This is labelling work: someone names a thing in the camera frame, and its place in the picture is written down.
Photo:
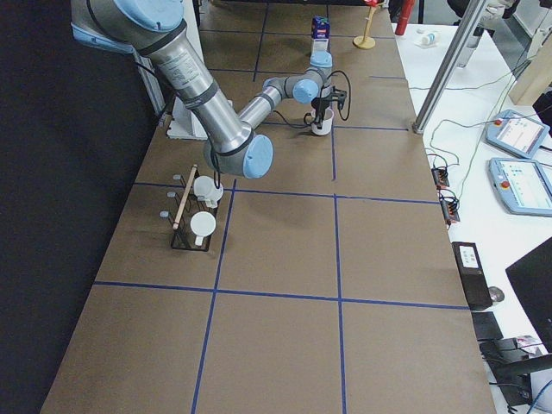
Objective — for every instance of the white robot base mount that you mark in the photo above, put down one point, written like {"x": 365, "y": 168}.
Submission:
{"x": 180, "y": 123}

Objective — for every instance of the orange circuit board upper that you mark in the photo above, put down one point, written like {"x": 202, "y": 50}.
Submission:
{"x": 440, "y": 175}

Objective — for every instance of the black wire mug rack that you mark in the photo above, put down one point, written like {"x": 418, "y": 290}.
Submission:
{"x": 187, "y": 205}

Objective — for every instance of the orange circuit board lower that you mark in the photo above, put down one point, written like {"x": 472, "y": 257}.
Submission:
{"x": 450, "y": 209}

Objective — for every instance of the small white bottle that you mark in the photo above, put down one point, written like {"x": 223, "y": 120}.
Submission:
{"x": 428, "y": 39}

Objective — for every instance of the black box with label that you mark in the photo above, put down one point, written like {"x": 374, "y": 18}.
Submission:
{"x": 472, "y": 276}

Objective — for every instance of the red bottle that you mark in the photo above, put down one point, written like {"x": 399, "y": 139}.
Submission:
{"x": 404, "y": 16}

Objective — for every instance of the wooden mug tree stand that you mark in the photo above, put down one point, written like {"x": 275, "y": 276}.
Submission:
{"x": 366, "y": 41}

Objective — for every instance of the teach pendant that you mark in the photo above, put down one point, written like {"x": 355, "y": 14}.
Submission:
{"x": 516, "y": 134}
{"x": 521, "y": 185}

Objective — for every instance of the white smiley face cup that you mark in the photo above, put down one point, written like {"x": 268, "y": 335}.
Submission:
{"x": 327, "y": 122}

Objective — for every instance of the white HOME mug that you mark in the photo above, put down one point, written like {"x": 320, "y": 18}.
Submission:
{"x": 206, "y": 190}

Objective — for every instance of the lower teach pendant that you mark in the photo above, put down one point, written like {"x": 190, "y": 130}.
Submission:
{"x": 521, "y": 185}

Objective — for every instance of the orange circuit board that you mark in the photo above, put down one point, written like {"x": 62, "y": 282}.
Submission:
{"x": 440, "y": 175}
{"x": 450, "y": 209}

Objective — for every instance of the aluminium frame post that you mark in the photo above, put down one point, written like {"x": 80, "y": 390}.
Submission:
{"x": 465, "y": 29}

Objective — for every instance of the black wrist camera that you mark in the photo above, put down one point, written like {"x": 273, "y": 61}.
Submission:
{"x": 339, "y": 96}

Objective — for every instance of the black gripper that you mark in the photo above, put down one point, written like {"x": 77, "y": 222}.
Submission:
{"x": 319, "y": 105}

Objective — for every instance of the white ribbed mug left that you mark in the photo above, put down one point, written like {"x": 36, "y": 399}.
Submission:
{"x": 202, "y": 224}

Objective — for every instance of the black monitor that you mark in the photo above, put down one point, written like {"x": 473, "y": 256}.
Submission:
{"x": 530, "y": 278}

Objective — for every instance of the blue milk carton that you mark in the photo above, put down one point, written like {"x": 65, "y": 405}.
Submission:
{"x": 320, "y": 31}

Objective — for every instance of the upper teach pendant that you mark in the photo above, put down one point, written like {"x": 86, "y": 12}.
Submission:
{"x": 516, "y": 134}

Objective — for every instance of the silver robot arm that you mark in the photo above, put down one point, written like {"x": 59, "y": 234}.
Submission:
{"x": 156, "y": 30}

